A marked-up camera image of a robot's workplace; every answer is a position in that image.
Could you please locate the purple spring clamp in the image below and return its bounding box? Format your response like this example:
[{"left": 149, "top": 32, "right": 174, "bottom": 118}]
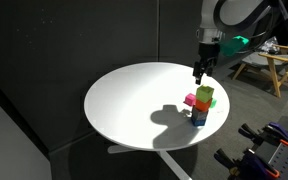
[
  {"left": 238, "top": 122, "right": 288, "bottom": 146},
  {"left": 214, "top": 149, "right": 280, "bottom": 180}
]

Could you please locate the purple spring clamp left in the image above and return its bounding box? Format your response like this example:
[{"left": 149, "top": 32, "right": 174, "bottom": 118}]
[{"left": 214, "top": 149, "right": 280, "bottom": 180}]

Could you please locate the blue block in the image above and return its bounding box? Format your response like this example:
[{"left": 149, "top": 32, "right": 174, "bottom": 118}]
[{"left": 191, "top": 116, "right": 206, "bottom": 126}]

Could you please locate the white table base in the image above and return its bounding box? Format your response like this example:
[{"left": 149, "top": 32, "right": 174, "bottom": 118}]
[{"left": 107, "top": 143, "right": 193, "bottom": 180}]

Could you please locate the pink block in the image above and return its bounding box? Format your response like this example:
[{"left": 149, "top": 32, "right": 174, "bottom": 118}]
[{"left": 184, "top": 93, "right": 196, "bottom": 106}]

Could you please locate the orange block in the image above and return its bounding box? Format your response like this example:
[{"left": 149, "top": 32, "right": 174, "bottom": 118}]
[{"left": 195, "top": 99, "right": 212, "bottom": 112}]

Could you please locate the yellow block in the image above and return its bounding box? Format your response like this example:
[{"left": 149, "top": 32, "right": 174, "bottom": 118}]
[{"left": 196, "top": 85, "right": 214, "bottom": 103}]

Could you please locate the white round table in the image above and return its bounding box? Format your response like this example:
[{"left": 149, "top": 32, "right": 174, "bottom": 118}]
[{"left": 84, "top": 62, "right": 230, "bottom": 151}]

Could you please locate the wooden chair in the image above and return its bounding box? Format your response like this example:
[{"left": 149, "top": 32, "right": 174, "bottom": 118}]
[{"left": 232, "top": 44, "right": 288, "bottom": 98}]

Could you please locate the green block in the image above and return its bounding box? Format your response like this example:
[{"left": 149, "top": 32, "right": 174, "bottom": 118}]
[{"left": 210, "top": 98, "right": 217, "bottom": 108}]

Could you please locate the purple spring clamp right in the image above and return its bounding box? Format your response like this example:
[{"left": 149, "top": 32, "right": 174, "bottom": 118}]
[{"left": 238, "top": 122, "right": 288, "bottom": 146}]

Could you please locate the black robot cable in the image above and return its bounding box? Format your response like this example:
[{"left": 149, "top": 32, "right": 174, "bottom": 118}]
[{"left": 213, "top": 0, "right": 288, "bottom": 54}]

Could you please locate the gray block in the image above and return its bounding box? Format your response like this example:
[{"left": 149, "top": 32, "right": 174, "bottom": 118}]
[{"left": 192, "top": 107, "right": 208, "bottom": 120}]

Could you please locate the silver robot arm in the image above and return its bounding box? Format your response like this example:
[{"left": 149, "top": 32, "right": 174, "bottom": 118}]
[{"left": 193, "top": 0, "right": 271, "bottom": 85}]

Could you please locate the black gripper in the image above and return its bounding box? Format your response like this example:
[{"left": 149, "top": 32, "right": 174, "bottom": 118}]
[{"left": 193, "top": 43, "right": 220, "bottom": 85}]

